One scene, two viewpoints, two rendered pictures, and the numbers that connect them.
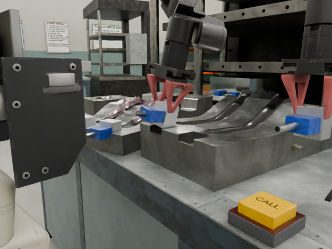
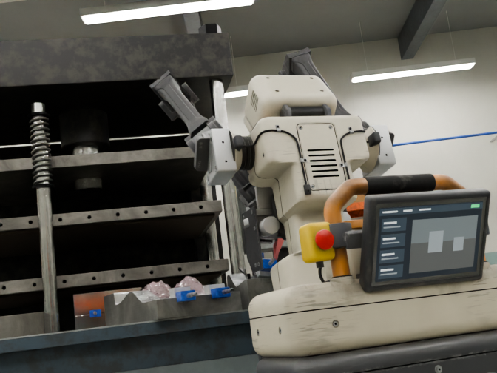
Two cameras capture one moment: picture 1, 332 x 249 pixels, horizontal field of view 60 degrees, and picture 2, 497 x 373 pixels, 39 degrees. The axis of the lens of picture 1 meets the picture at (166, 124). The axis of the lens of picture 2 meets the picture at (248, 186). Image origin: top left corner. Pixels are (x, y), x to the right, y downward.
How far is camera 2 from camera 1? 198 cm
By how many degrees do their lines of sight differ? 69
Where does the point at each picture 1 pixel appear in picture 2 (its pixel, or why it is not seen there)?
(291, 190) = not seen: hidden behind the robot
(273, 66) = (168, 269)
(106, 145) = (222, 306)
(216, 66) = (80, 280)
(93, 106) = (42, 320)
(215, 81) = (84, 299)
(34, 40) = not seen: outside the picture
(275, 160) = not seen: hidden behind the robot
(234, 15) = (105, 214)
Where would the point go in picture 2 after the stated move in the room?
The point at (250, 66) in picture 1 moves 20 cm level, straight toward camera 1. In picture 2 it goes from (137, 273) to (170, 266)
